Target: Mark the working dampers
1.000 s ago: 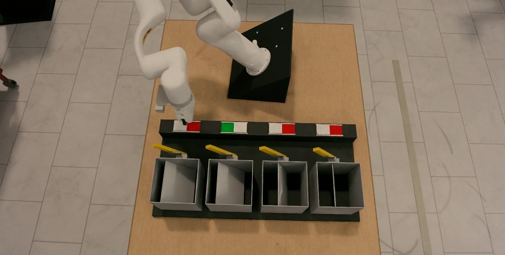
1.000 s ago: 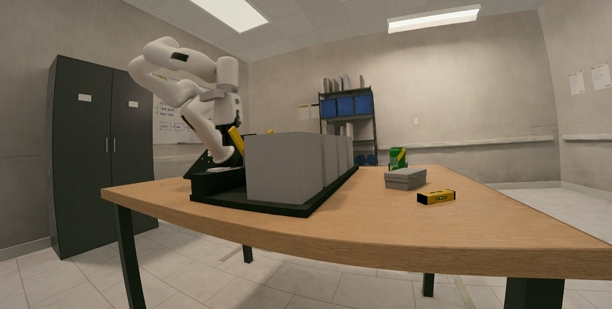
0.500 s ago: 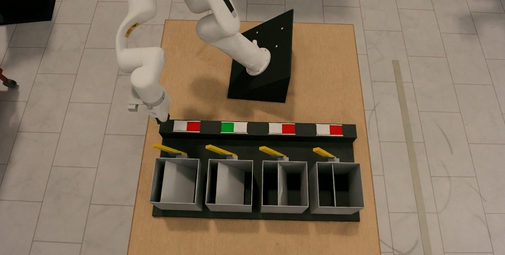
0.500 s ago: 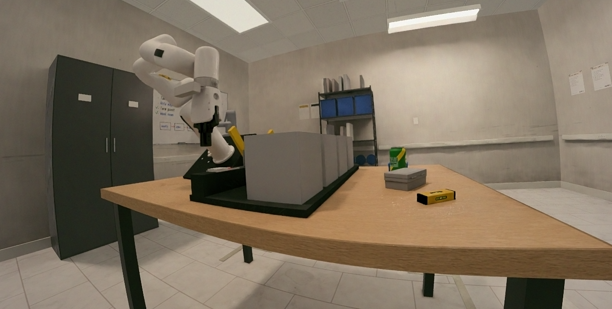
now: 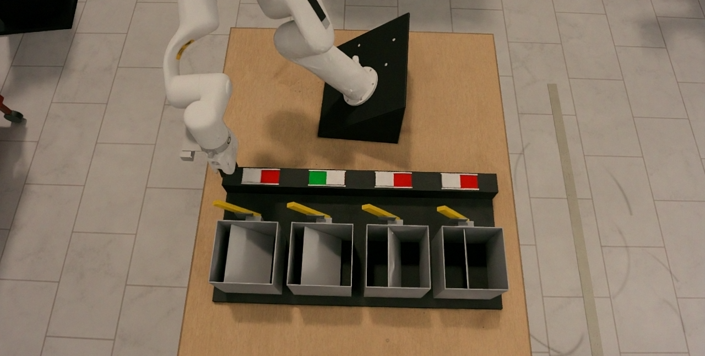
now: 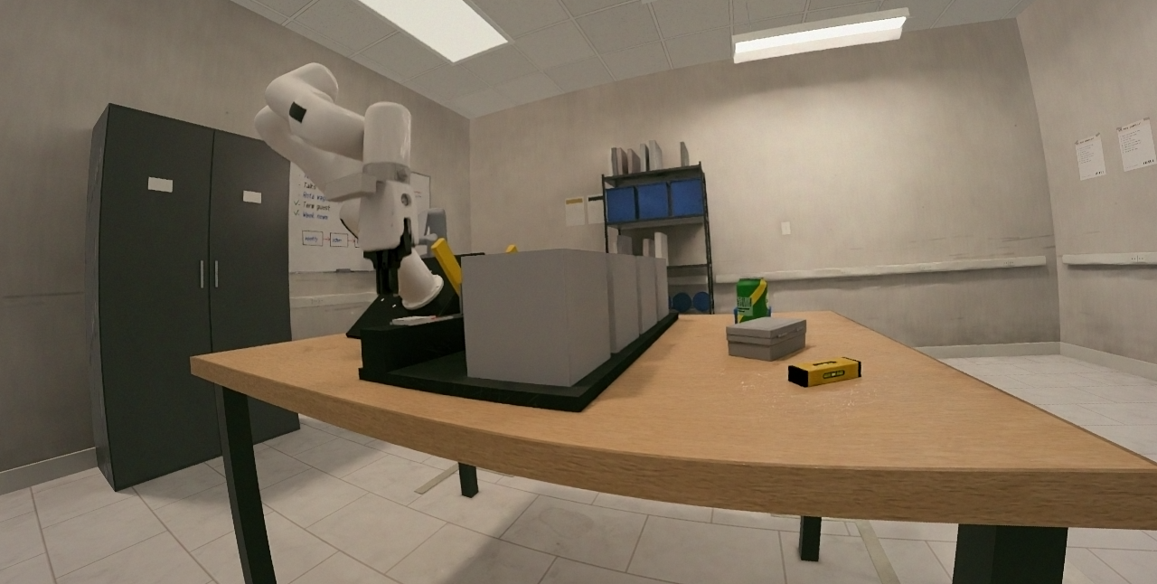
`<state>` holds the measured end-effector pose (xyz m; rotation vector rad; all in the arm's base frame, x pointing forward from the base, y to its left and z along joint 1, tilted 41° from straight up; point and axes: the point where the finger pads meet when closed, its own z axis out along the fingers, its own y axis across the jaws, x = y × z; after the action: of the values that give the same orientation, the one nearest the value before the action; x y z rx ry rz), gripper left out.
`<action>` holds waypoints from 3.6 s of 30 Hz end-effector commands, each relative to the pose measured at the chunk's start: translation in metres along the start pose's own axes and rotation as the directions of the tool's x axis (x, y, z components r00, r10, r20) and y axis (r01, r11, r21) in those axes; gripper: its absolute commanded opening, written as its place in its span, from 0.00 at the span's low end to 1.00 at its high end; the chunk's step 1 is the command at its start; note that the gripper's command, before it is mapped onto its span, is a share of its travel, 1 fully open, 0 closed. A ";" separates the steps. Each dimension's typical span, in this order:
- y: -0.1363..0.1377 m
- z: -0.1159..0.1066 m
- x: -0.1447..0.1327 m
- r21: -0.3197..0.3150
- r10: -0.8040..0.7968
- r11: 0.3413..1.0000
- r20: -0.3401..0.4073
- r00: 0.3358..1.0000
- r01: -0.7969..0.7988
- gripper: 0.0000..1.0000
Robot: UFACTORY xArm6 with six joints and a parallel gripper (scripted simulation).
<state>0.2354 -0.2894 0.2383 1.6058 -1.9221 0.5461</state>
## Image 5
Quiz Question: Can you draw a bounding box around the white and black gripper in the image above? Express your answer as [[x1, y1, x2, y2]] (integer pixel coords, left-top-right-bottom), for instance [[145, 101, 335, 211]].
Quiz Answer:
[[205, 127, 238, 178]]

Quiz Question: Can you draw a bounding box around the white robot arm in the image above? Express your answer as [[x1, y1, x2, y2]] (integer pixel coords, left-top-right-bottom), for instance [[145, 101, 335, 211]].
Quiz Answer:
[[163, 0, 378, 161]]

